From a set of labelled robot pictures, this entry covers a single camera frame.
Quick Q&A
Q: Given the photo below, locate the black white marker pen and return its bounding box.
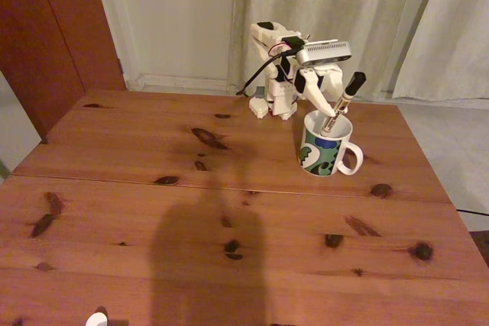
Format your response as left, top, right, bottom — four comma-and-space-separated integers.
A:
319, 70, 368, 138

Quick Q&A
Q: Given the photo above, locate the white mug green blue pattern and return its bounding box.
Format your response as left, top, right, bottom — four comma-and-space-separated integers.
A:
297, 109, 364, 177

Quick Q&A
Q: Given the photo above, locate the white curtain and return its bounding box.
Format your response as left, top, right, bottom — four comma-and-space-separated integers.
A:
392, 0, 489, 105
228, 0, 448, 101

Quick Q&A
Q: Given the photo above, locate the brown wooden cabinet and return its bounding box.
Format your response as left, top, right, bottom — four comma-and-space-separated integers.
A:
0, 0, 128, 144

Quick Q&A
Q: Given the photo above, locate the small white round object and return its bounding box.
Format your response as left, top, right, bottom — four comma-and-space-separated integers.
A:
86, 311, 108, 326

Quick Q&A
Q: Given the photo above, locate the silver camera box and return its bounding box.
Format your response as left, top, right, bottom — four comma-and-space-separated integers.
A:
296, 38, 352, 67

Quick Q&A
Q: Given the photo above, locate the red white servo wire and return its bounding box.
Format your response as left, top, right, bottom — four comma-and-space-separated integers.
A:
268, 40, 288, 56

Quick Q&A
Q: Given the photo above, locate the black camera cable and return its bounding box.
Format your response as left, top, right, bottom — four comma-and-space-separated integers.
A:
235, 37, 307, 97

